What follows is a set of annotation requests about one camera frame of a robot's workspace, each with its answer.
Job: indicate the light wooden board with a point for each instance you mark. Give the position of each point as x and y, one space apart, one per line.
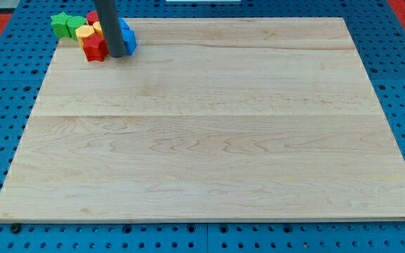
210 120

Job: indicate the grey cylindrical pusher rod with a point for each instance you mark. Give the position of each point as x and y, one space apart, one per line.
107 14

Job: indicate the blue block rear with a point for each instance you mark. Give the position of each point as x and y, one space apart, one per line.
123 24

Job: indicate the green star block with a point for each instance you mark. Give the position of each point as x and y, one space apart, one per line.
59 23

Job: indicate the red round block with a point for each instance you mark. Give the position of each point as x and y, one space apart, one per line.
92 17

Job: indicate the green cylinder block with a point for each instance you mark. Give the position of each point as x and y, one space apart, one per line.
74 23

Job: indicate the blue block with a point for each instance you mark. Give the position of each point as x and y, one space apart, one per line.
129 41
123 24

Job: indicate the red star block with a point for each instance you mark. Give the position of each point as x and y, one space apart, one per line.
95 48

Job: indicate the blue block front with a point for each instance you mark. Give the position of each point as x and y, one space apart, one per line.
129 41

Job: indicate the yellow block behind rod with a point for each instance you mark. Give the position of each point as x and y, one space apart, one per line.
97 28

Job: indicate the yellow hexagon block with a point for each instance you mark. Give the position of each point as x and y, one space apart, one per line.
83 32

